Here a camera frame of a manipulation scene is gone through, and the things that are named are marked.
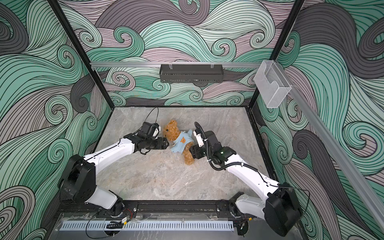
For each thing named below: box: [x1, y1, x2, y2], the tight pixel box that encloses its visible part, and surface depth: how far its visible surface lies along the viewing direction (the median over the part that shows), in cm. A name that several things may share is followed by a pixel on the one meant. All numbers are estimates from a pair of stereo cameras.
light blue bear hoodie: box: [170, 129, 195, 154], surface depth 92 cm
